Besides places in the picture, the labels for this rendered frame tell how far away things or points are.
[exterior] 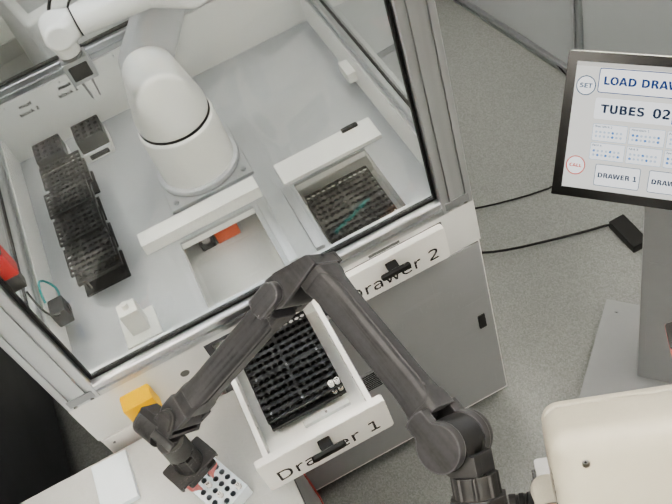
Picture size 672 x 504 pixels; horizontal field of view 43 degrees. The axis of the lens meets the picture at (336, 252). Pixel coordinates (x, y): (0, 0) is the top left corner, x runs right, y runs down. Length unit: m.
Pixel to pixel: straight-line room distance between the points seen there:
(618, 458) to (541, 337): 1.72
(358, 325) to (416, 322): 0.86
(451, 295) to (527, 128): 1.40
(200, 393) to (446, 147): 0.72
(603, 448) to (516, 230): 2.03
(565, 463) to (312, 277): 0.50
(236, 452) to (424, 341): 0.61
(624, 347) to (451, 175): 1.10
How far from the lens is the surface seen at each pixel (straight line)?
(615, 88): 1.91
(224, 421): 2.03
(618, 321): 2.85
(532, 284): 2.98
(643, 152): 1.91
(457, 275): 2.15
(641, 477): 1.18
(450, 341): 2.35
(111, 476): 2.07
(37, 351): 1.82
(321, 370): 1.85
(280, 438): 1.87
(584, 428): 1.17
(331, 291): 1.38
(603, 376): 2.75
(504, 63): 3.77
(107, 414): 2.03
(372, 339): 1.35
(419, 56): 1.66
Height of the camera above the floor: 2.43
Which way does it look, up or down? 49 degrees down
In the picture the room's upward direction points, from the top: 22 degrees counter-clockwise
